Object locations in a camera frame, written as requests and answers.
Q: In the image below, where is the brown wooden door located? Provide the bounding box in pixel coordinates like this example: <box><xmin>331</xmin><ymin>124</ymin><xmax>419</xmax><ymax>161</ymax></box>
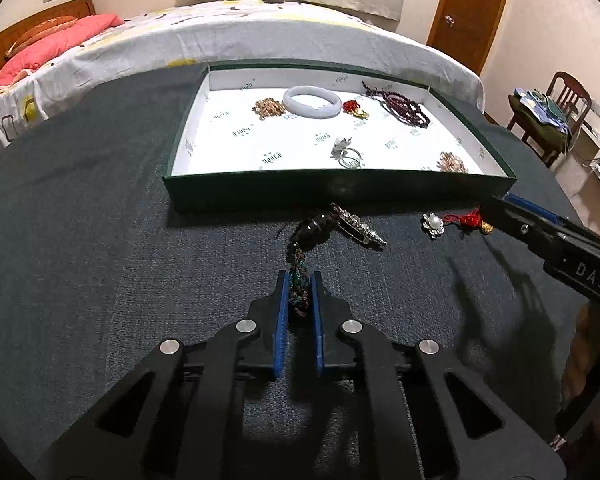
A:
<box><xmin>427</xmin><ymin>0</ymin><xmax>506</xmax><ymax>74</ymax></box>

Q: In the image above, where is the dark wooden chair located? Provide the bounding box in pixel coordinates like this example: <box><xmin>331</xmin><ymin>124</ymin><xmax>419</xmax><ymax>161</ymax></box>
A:
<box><xmin>507</xmin><ymin>72</ymin><xmax>593</xmax><ymax>168</ymax></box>

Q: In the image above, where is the large pearl flower brooch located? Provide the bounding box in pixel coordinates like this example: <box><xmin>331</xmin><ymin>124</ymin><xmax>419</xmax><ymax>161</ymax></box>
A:
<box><xmin>437</xmin><ymin>152</ymin><xmax>468</xmax><ymax>174</ymax></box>

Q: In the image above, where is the white jade bangle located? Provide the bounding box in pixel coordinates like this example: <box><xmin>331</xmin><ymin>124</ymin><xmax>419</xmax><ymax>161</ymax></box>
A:
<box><xmin>283</xmin><ymin>86</ymin><xmax>342</xmax><ymax>119</ymax></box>

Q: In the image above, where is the silver crystal hair clip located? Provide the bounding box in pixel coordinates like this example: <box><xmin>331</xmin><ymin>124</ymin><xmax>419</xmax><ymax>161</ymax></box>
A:
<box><xmin>330</xmin><ymin>204</ymin><xmax>388</xmax><ymax>252</ymax></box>

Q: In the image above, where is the green tray white lining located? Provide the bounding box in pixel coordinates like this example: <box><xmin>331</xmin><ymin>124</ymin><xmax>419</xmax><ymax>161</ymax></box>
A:
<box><xmin>163</xmin><ymin>60</ymin><xmax>516</xmax><ymax>217</ymax></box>

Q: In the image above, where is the wooden headboard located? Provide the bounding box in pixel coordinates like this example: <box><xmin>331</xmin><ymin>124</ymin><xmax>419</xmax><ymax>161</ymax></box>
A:
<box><xmin>0</xmin><ymin>0</ymin><xmax>95</xmax><ymax>70</ymax></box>

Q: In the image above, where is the silver flower ring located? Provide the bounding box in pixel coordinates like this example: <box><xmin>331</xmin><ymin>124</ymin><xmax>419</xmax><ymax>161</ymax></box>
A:
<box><xmin>329</xmin><ymin>135</ymin><xmax>365</xmax><ymax>170</ymax></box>

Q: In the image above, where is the bed with patterned sheet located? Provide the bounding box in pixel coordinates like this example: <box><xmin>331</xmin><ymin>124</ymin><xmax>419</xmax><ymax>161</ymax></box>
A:
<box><xmin>0</xmin><ymin>0</ymin><xmax>486</xmax><ymax>153</ymax></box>

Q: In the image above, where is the pink gold chain bracelet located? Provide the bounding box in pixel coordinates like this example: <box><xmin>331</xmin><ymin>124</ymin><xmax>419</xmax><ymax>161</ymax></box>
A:
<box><xmin>251</xmin><ymin>96</ymin><xmax>287</xmax><ymax>123</ymax></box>

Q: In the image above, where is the small pearl flower brooch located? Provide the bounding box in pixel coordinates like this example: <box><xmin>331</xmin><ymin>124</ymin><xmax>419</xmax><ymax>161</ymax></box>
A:
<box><xmin>422</xmin><ymin>214</ymin><xmax>444</xmax><ymax>240</ymax></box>

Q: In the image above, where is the dark grey table cloth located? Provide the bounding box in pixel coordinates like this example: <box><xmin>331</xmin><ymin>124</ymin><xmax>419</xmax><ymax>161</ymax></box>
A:
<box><xmin>0</xmin><ymin>66</ymin><xmax>582</xmax><ymax>468</ymax></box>

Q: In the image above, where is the dark braided cord bracelet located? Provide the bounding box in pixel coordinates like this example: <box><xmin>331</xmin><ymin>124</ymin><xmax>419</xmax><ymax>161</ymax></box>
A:
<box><xmin>277</xmin><ymin>211</ymin><xmax>339</xmax><ymax>328</ymax></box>

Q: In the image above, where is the person right hand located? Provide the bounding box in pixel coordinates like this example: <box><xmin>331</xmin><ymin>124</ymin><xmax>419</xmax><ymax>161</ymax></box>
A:
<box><xmin>552</xmin><ymin>304</ymin><xmax>600</xmax><ymax>450</ymax></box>

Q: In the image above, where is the dark red bead bracelet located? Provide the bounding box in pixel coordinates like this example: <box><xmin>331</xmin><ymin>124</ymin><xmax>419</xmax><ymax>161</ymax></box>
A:
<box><xmin>360</xmin><ymin>80</ymin><xmax>432</xmax><ymax>130</ymax></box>

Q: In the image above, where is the clothes pile on chair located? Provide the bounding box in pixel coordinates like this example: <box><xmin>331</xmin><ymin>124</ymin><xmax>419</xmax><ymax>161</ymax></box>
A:
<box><xmin>507</xmin><ymin>88</ymin><xmax>572</xmax><ymax>153</ymax></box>

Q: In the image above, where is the white side desk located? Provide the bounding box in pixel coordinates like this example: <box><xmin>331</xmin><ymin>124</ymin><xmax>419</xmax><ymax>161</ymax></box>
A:
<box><xmin>554</xmin><ymin>119</ymin><xmax>600</xmax><ymax>226</ymax></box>

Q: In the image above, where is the red knot gold flower charm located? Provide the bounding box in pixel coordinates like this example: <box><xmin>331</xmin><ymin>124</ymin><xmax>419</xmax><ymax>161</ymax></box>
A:
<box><xmin>342</xmin><ymin>100</ymin><xmax>368</xmax><ymax>120</ymax></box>

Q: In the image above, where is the pink pillow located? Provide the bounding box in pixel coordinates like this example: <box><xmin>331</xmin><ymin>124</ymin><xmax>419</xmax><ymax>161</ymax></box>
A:
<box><xmin>0</xmin><ymin>13</ymin><xmax>124</xmax><ymax>92</ymax></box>

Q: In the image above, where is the red knot gold ingot charm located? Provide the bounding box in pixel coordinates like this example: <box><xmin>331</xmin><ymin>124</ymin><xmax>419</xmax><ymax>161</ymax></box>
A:
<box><xmin>442</xmin><ymin>209</ymin><xmax>494</xmax><ymax>235</ymax></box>

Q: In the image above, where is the orange cushion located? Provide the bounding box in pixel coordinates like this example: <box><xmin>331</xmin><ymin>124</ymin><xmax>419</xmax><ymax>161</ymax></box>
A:
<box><xmin>5</xmin><ymin>15</ymin><xmax>79</xmax><ymax>58</ymax></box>

